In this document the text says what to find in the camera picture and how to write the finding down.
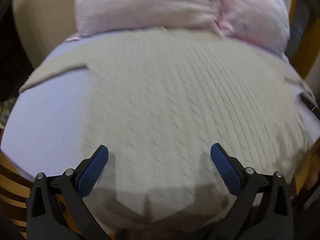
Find pink floral pillow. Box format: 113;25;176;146
71;0;290;56

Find wooden bed frame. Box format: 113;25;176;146
286;0;319;79

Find beige knit sweater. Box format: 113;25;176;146
18;26;316;232

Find lavender bed sheet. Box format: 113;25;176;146
0;29;320;233

